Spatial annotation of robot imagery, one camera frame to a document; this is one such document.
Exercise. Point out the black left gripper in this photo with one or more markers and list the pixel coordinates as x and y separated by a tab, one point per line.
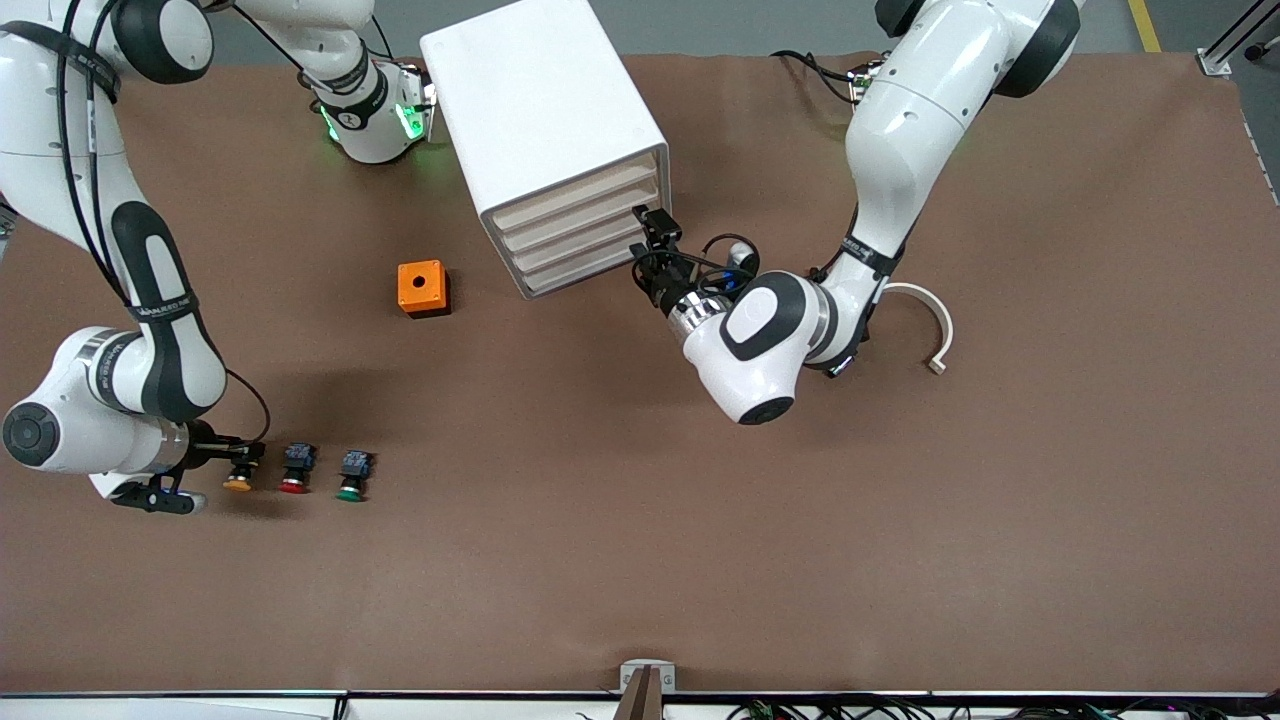
668	286

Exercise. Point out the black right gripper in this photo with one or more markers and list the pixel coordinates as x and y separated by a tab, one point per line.
212	452

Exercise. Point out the yellow mushroom push button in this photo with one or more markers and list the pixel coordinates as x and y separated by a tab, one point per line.
238	483

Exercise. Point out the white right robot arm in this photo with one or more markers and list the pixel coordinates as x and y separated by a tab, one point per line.
60	180

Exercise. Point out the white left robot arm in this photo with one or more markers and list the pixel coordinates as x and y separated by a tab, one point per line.
900	130

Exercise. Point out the red mushroom push button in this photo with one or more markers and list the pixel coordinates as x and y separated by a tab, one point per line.
298	458

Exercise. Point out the green mushroom push button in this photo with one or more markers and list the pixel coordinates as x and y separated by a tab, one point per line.
355	465

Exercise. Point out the brown table cover mat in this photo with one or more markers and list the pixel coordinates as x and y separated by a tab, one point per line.
640	520

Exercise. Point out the orange button enclosure box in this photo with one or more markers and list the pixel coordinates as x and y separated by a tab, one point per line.
420	285

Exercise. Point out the white curved plastic bracket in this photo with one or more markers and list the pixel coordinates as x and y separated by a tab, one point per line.
941	320

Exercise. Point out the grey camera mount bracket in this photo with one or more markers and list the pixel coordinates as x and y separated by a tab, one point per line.
648	680

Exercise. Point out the aluminium frame profile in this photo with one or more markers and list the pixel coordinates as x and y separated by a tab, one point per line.
1215	62

